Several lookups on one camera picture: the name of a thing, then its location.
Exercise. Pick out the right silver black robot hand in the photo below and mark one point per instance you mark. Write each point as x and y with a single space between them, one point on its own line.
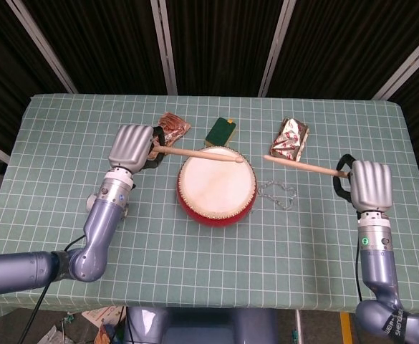
372 186

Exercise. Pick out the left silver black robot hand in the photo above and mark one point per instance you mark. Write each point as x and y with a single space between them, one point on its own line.
130 147

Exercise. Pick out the wooden drumstick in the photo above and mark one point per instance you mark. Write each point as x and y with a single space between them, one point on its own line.
302 165
202 154

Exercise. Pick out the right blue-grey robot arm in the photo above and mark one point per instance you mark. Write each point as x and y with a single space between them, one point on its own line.
379 265

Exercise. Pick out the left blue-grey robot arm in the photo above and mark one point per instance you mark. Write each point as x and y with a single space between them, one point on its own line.
101 222

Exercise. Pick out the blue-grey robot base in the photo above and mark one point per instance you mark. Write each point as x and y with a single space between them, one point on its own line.
202 328

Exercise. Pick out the red drum with white skin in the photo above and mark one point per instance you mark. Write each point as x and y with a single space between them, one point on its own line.
212 193

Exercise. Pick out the green grid cutting mat table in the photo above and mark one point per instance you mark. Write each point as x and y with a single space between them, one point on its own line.
195 258

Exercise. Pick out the brown sauce pouch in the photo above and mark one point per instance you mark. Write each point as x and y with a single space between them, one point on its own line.
175 127

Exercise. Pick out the blue and white drink can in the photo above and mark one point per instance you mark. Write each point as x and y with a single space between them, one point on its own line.
126 212

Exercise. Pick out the green and yellow sponge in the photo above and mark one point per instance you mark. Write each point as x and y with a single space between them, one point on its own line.
220 132

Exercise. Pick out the gold foil snack packet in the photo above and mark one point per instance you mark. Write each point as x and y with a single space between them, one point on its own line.
289 141

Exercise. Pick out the white table leg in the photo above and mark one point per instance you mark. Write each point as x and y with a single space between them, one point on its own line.
296 326

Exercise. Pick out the white printed paper booklet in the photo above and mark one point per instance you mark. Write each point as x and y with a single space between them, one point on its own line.
101 315

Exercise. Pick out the orange printed box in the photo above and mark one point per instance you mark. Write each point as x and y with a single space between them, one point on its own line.
105 335

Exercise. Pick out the crumpled white paper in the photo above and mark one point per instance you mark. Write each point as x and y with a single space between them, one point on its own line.
53 335

